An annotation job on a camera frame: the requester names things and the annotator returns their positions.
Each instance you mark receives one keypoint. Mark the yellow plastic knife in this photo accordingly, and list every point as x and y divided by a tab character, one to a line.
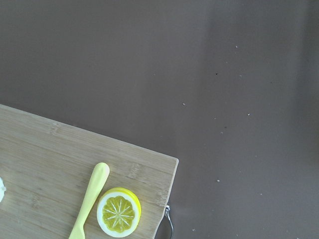
96	183

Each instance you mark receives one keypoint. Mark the thick lemon half slice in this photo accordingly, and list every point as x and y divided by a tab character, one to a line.
118	212

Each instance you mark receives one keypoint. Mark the bamboo cutting board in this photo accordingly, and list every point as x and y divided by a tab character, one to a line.
46	166

